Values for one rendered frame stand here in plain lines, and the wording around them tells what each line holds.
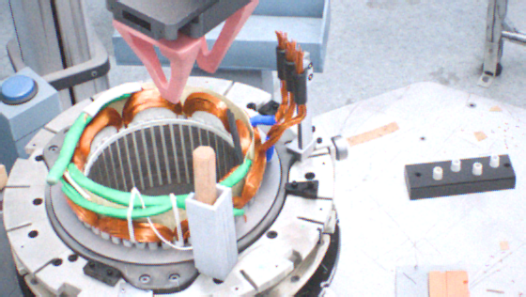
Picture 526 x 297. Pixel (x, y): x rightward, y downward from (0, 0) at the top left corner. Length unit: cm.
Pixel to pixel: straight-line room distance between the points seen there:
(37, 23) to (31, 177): 40
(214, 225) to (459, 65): 210
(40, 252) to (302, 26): 49
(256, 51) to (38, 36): 33
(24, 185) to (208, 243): 23
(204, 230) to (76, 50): 62
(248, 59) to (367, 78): 163
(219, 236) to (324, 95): 194
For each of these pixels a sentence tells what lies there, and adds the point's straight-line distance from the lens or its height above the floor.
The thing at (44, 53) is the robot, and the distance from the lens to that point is 144.
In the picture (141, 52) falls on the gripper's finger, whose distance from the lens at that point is 76.
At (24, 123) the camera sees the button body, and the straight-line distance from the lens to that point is 124.
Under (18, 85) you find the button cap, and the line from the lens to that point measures 125.
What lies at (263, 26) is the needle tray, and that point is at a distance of 131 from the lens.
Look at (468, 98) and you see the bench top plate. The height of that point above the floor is 78.
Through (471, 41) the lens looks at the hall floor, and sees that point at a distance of 302.
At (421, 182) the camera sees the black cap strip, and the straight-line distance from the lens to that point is 142.
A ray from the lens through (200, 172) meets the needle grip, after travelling 85.
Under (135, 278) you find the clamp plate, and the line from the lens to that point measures 93.
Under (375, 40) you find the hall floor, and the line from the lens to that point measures 300.
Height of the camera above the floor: 180
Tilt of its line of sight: 42 degrees down
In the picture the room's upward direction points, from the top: 4 degrees counter-clockwise
